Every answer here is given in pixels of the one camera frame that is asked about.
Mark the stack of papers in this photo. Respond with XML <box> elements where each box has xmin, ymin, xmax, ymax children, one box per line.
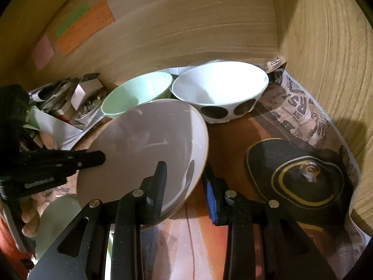
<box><xmin>28</xmin><ymin>73</ymin><xmax>100</xmax><ymax>111</ymax></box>

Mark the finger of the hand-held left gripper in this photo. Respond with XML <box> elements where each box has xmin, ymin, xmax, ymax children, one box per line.
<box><xmin>17</xmin><ymin>150</ymin><xmax>106</xmax><ymax>178</ymax></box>

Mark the pinkish grey bowl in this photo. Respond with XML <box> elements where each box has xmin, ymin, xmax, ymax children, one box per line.
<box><xmin>76</xmin><ymin>98</ymin><xmax>210</xmax><ymax>225</ymax></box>

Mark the printed newspaper sheet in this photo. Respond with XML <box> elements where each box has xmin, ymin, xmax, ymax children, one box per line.
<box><xmin>73</xmin><ymin>57</ymin><xmax>366</xmax><ymax>280</ymax></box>

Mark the orange sticky note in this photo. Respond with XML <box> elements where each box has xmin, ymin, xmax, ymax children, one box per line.
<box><xmin>57</xmin><ymin>0</ymin><xmax>115</xmax><ymax>56</ymax></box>

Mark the white paper sheet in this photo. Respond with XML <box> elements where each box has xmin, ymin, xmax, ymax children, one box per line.
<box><xmin>26</xmin><ymin>106</ymin><xmax>88</xmax><ymax>151</ymax></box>

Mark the light green plate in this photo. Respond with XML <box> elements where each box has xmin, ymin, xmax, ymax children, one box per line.
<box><xmin>34</xmin><ymin>194</ymin><xmax>88</xmax><ymax>264</ymax></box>

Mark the person's left hand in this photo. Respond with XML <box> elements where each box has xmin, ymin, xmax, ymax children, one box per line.
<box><xmin>21</xmin><ymin>197</ymin><xmax>41</xmax><ymax>238</ymax></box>

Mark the black lid with gold ring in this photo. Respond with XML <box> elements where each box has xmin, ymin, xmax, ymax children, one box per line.
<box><xmin>245</xmin><ymin>138</ymin><xmax>354</xmax><ymax>228</ymax></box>

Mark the green sticky note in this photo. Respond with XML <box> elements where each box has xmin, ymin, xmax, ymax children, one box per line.
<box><xmin>55</xmin><ymin>1</ymin><xmax>89</xmax><ymax>37</ymax></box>

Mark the light green bowl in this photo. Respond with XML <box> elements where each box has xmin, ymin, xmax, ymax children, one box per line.
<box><xmin>101</xmin><ymin>72</ymin><xmax>174</xmax><ymax>119</ymax></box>

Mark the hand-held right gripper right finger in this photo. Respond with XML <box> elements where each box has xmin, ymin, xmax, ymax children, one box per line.
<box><xmin>202</xmin><ymin>162</ymin><xmax>338</xmax><ymax>280</ymax></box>

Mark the orange cloth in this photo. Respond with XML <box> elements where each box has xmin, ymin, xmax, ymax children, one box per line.
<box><xmin>0</xmin><ymin>210</ymin><xmax>32</xmax><ymax>257</ymax></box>

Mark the small patterned dish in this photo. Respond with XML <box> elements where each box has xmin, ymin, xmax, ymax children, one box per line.
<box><xmin>74</xmin><ymin>93</ymin><xmax>106</xmax><ymax>126</ymax></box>

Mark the white bowl with black dots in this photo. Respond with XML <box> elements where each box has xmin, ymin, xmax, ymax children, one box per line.
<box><xmin>171</xmin><ymin>61</ymin><xmax>269</xmax><ymax>124</ymax></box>

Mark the small white cardboard box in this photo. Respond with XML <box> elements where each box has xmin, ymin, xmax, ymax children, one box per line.
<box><xmin>70</xmin><ymin>77</ymin><xmax>104</xmax><ymax>110</ymax></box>

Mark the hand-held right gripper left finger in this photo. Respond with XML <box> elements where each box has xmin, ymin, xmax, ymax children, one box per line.
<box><xmin>28</xmin><ymin>160</ymin><xmax>168</xmax><ymax>280</ymax></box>

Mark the pink sticky note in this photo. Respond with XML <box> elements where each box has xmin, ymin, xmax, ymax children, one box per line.
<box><xmin>31</xmin><ymin>33</ymin><xmax>56</xmax><ymax>70</ymax></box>

